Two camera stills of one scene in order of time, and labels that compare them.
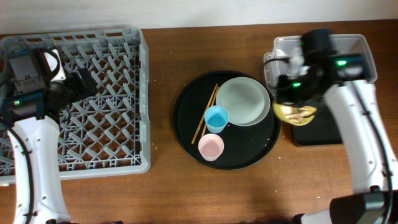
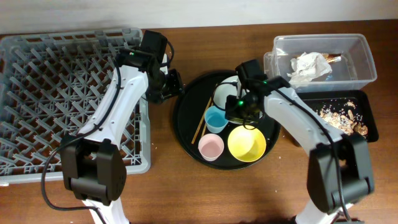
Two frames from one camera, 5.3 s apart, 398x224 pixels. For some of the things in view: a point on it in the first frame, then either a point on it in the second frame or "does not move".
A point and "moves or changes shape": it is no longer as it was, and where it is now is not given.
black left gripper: [81, 91] -> [177, 86]
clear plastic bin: [351, 60] does not move
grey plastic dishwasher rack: [107, 133] does not move
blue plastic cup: [216, 118] does not move
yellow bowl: [280, 110] moves or changes shape
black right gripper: [282, 95] -> [232, 112]
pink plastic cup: [211, 147] does not move
